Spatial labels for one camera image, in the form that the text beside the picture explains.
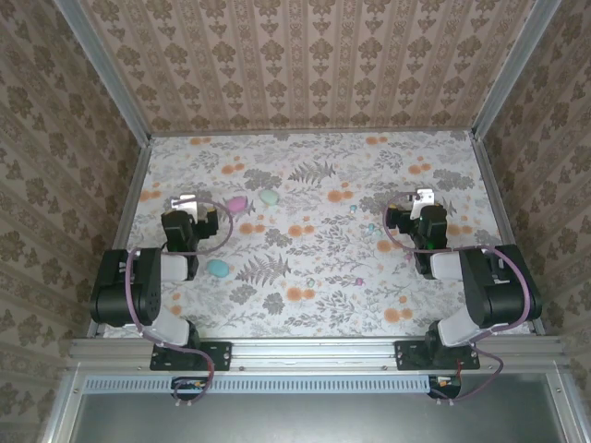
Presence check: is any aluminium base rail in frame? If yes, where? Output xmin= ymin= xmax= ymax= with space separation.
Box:
xmin=68 ymin=335 xmax=569 ymax=376

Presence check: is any floral patterned table cover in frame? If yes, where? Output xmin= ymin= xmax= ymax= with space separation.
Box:
xmin=99 ymin=132 xmax=532 ymax=338

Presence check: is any light blue slotted cable duct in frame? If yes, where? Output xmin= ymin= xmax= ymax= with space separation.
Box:
xmin=84 ymin=373 xmax=438 ymax=395

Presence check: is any left aluminium table edge rail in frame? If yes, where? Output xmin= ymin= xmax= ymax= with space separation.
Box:
xmin=86 ymin=138 xmax=154 ymax=339

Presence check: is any left aluminium frame post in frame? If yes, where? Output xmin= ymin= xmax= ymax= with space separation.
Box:
xmin=53 ymin=0 xmax=153 ymax=145

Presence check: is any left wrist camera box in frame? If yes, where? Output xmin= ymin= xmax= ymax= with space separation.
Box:
xmin=169 ymin=193 xmax=200 ymax=218

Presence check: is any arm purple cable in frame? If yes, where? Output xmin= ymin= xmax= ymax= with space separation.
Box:
xmin=383 ymin=191 xmax=535 ymax=407
xmin=124 ymin=198 xmax=235 ymax=410

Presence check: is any grey metal panel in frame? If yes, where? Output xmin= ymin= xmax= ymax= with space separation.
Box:
xmin=41 ymin=372 xmax=591 ymax=443

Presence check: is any left black connector box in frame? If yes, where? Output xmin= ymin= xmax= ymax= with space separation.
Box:
xmin=170 ymin=376 xmax=214 ymax=401

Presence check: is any right black connector box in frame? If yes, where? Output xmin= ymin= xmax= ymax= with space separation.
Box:
xmin=427 ymin=374 xmax=463 ymax=401

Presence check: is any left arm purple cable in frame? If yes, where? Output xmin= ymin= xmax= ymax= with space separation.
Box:
xmin=124 ymin=198 xmax=235 ymax=410

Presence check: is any aluminium frame post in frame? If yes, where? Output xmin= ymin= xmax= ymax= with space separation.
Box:
xmin=470 ymin=0 xmax=562 ymax=139
xmin=53 ymin=0 xmax=153 ymax=145

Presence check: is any aluminium table edge rail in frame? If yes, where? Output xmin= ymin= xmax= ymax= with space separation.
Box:
xmin=469 ymin=133 xmax=549 ymax=337
xmin=86 ymin=138 xmax=154 ymax=339

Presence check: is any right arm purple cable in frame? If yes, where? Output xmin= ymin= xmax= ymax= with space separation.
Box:
xmin=383 ymin=191 xmax=535 ymax=407

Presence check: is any black connector box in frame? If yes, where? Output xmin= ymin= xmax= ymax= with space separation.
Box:
xmin=170 ymin=376 xmax=214 ymax=401
xmin=427 ymin=374 xmax=463 ymax=401

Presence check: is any right aluminium frame post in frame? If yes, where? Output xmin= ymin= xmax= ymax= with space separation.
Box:
xmin=470 ymin=0 xmax=562 ymax=139

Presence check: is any right aluminium table edge rail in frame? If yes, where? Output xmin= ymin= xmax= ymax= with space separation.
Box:
xmin=469 ymin=133 xmax=549 ymax=337

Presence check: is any aluminium rear edge rail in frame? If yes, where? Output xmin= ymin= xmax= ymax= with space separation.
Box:
xmin=147 ymin=127 xmax=477 ymax=138

